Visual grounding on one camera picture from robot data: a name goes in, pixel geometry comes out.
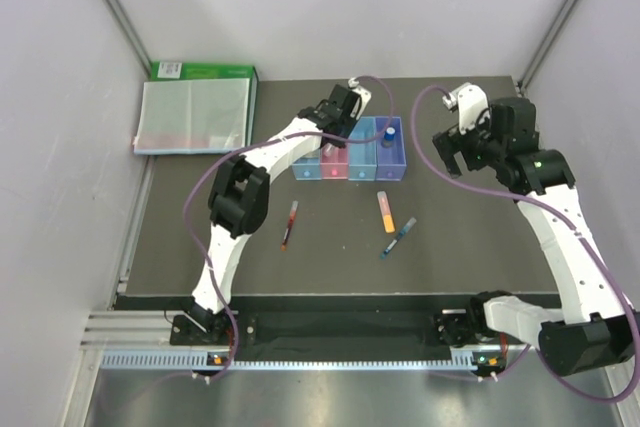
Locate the sky blue drawer bin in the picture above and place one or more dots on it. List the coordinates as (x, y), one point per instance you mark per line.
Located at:
(362, 157)

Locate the blue gel pen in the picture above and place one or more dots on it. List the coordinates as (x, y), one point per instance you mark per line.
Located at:
(398, 237)

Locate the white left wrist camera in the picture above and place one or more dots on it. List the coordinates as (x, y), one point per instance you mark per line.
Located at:
(365, 95)

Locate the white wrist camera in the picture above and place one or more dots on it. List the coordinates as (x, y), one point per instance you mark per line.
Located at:
(470, 102)
(365, 95)

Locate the red gel pen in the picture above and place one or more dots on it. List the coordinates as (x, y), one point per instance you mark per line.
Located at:
(289, 226)

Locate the translucent mesh zipper pouch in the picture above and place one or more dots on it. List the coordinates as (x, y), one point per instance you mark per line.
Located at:
(205, 116)

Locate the blue capped ink bottle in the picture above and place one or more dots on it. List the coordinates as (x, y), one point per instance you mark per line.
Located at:
(388, 138)

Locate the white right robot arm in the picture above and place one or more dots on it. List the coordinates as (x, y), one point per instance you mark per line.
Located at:
(565, 247)

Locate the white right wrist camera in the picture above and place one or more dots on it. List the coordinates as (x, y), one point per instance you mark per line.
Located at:
(470, 102)

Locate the aluminium frame rail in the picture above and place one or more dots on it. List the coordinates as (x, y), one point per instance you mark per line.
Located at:
(138, 332)

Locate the pink orange highlighter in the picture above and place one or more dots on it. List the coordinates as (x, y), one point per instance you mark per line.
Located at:
(385, 210)

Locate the grey teal highlighter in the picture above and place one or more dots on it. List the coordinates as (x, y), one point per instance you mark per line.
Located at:
(328, 149)

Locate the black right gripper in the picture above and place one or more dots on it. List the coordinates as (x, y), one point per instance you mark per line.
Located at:
(451, 142)

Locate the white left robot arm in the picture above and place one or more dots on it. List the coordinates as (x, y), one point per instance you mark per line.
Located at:
(238, 205)

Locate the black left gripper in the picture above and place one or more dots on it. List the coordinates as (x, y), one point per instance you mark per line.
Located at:
(351, 121)

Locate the pink drawer bin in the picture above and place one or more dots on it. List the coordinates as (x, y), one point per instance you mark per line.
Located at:
(335, 166)

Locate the green file box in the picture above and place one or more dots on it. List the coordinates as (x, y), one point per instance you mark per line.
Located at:
(174, 71)

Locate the purple drawer bin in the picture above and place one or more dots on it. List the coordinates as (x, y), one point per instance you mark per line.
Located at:
(391, 162)

